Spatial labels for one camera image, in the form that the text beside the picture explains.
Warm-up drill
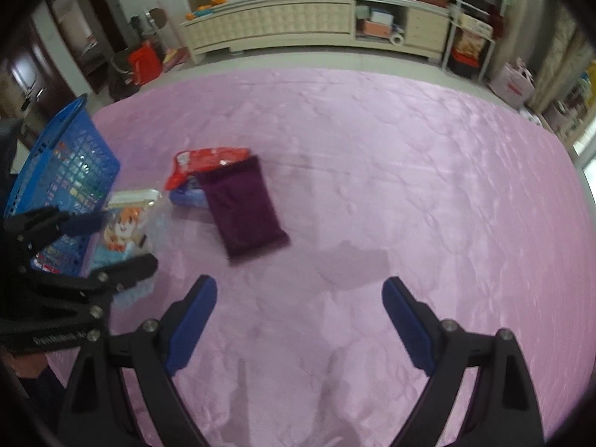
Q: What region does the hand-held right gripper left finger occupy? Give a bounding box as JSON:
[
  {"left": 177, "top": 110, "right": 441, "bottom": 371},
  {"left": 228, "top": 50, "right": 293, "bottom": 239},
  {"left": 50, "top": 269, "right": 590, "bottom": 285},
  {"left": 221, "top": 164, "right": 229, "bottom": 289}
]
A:
[{"left": 58, "top": 275, "right": 219, "bottom": 447}]

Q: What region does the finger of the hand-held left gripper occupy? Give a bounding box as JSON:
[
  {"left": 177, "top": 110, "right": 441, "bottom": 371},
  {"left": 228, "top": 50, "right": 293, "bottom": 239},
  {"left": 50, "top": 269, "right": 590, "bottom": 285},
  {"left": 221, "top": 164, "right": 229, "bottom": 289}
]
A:
[
  {"left": 4, "top": 206, "right": 110, "bottom": 252},
  {"left": 19, "top": 254, "right": 159, "bottom": 310}
]

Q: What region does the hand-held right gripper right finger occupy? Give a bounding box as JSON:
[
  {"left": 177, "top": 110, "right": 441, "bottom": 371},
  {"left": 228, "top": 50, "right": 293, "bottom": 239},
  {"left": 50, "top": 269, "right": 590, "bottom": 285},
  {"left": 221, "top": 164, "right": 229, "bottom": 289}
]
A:
[{"left": 382, "top": 277, "right": 545, "bottom": 447}]

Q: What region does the light blue cartoon snack packet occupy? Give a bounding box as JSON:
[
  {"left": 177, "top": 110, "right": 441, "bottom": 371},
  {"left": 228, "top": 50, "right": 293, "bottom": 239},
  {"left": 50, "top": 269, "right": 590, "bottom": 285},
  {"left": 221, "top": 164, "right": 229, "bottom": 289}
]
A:
[{"left": 88, "top": 188, "right": 164, "bottom": 310}]

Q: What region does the blue plastic basket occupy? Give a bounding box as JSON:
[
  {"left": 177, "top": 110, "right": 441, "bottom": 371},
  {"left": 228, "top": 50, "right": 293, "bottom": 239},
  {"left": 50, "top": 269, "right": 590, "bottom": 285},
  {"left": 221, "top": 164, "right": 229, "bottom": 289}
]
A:
[{"left": 2, "top": 93, "right": 121, "bottom": 275}]

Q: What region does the blue white snack packet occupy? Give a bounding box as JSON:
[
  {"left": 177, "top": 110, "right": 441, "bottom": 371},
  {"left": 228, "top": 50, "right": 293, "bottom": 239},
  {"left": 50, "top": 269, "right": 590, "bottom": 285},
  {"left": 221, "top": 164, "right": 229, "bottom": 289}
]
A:
[{"left": 168, "top": 179, "right": 208, "bottom": 209}]

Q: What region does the purple snack packet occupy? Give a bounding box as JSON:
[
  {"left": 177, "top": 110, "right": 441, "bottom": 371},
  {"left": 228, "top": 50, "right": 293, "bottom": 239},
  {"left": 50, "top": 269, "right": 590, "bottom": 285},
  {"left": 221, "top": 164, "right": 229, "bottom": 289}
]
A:
[{"left": 193, "top": 155, "right": 292, "bottom": 266}]

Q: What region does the red snack packet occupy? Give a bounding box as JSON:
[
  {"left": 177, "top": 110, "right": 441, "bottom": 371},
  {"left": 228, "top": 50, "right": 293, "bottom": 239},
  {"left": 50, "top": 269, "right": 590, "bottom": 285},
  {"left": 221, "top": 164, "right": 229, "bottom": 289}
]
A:
[{"left": 165, "top": 146, "right": 252, "bottom": 191}]

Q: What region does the black bag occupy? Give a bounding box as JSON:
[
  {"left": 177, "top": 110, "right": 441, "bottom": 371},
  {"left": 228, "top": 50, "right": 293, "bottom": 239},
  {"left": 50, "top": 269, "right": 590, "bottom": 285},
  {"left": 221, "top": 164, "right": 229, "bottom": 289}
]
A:
[{"left": 109, "top": 49, "right": 140, "bottom": 101}]

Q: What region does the pink quilted tablecloth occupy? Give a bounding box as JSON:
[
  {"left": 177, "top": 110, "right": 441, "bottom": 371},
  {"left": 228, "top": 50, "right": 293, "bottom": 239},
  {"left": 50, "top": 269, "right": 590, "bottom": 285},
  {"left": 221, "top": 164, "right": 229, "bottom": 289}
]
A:
[{"left": 47, "top": 67, "right": 590, "bottom": 447}]

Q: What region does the dark wooden door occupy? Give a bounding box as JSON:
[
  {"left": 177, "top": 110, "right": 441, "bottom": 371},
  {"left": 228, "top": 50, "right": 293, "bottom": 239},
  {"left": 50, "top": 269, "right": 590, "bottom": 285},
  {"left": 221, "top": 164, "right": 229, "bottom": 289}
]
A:
[{"left": 0, "top": 23, "right": 47, "bottom": 117}]

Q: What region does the red bag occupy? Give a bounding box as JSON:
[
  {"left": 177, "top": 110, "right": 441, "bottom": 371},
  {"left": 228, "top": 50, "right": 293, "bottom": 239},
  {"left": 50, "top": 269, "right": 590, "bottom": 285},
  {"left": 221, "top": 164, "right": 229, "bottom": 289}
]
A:
[{"left": 128, "top": 42, "right": 164, "bottom": 87}]

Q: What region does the white tote bag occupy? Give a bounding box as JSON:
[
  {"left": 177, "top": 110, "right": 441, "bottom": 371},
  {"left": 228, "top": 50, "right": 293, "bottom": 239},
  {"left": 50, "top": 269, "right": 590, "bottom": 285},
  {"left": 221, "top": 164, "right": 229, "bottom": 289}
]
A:
[{"left": 489, "top": 58, "right": 536, "bottom": 108}]

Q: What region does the cream tv cabinet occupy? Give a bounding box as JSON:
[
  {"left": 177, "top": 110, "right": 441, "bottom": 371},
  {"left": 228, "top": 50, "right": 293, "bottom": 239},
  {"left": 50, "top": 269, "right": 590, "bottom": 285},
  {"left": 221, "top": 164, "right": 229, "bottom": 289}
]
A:
[{"left": 179, "top": 0, "right": 454, "bottom": 65}]

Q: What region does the white metal rack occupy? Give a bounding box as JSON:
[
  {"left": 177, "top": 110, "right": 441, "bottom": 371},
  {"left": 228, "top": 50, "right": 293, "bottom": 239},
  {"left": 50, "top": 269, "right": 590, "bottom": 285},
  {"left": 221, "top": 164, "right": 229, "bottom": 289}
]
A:
[{"left": 440, "top": 0, "right": 510, "bottom": 82}]

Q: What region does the patterned beige curtain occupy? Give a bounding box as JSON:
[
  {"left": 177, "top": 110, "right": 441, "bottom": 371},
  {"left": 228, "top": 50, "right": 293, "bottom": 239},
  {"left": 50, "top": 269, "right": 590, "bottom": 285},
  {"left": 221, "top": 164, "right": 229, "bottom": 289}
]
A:
[{"left": 535, "top": 9, "right": 596, "bottom": 119}]

